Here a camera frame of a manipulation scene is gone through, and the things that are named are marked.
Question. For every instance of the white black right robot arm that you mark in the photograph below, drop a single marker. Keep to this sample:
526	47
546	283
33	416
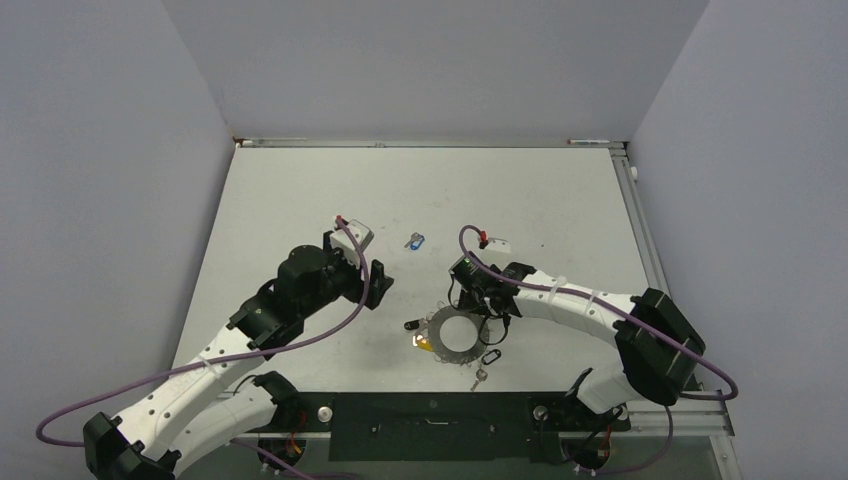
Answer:
657	348

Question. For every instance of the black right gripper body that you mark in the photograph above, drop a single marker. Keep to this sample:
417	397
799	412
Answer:
472	300

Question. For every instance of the blue key tag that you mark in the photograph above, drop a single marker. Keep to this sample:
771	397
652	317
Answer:
415	242

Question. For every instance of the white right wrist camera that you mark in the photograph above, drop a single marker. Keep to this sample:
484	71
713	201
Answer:
489	248

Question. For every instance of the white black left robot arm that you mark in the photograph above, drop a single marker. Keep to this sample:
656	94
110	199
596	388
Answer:
181	421

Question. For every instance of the aluminium back rail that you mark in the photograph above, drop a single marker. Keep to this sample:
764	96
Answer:
439	143

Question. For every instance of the aluminium right side rail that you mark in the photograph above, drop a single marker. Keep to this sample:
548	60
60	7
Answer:
657	285

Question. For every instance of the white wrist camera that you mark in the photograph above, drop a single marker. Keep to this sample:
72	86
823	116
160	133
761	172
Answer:
351	238
489	248

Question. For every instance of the aluminium rail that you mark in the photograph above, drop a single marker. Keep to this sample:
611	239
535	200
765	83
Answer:
657	285
439	143

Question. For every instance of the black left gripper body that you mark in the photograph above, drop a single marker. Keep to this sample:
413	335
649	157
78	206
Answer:
342	276

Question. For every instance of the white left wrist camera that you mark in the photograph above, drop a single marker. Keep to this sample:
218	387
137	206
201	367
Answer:
351	238

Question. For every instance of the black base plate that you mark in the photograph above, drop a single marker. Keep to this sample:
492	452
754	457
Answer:
437	426

